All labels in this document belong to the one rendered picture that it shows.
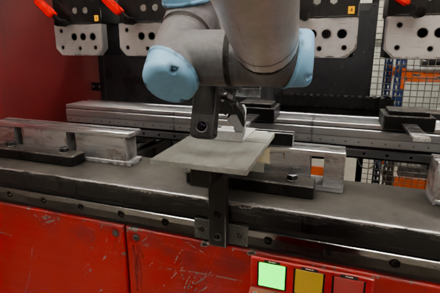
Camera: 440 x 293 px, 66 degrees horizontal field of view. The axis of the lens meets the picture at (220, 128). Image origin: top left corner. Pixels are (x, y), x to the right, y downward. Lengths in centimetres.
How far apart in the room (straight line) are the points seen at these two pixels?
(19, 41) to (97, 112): 36
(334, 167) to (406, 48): 28
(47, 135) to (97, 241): 36
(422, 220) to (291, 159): 28
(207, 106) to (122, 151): 43
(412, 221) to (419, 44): 33
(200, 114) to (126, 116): 67
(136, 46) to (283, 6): 64
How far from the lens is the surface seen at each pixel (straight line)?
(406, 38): 75
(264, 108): 99
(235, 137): 72
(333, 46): 74
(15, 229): 117
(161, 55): 44
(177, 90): 45
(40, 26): 149
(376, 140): 105
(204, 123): 60
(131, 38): 89
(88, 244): 100
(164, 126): 118
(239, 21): 28
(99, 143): 102
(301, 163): 80
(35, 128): 116
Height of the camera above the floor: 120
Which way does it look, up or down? 13 degrees down
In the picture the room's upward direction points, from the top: straight up
